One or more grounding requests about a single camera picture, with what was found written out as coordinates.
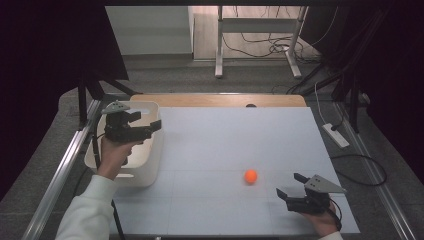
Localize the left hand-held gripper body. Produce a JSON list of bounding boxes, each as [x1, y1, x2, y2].
[[100, 100, 154, 145]]

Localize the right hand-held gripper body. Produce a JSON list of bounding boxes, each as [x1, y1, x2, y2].
[[286, 174, 348, 215]]

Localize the white plastic bin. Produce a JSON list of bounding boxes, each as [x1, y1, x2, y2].
[[84, 100, 165, 188]]

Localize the person's right hand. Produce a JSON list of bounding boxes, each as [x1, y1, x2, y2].
[[301, 202, 343, 238]]

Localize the person's left hand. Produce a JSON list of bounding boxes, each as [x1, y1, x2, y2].
[[96, 135, 145, 181]]

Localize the orange ball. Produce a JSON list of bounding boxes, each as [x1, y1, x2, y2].
[[243, 169, 259, 185]]

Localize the black tripod stand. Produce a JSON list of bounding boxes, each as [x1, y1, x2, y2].
[[77, 73, 143, 131]]

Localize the white power strip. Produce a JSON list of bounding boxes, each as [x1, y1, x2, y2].
[[322, 122, 351, 149]]

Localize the wooden table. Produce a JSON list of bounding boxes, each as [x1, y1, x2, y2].
[[129, 94, 307, 108]]

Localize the white cabinet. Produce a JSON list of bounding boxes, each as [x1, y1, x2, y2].
[[105, 5, 195, 56]]

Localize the black metal stand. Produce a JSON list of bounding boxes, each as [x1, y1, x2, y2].
[[331, 73, 364, 134]]

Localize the black curtain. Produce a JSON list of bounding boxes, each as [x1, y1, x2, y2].
[[0, 0, 130, 201], [301, 0, 424, 185]]

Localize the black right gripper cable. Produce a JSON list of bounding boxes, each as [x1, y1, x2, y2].
[[328, 198, 344, 232]]

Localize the thin white cable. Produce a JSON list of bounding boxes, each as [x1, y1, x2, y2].
[[314, 90, 327, 126]]

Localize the aluminium floor rail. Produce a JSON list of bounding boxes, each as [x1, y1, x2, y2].
[[21, 99, 102, 240], [334, 101, 418, 240]]

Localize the black looped floor cable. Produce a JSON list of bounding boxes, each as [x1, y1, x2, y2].
[[329, 153, 388, 187]]

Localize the tangle of floor cables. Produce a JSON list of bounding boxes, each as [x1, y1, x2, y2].
[[222, 33, 322, 64]]

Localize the white desk frame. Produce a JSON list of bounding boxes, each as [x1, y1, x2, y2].
[[214, 5, 309, 80]]

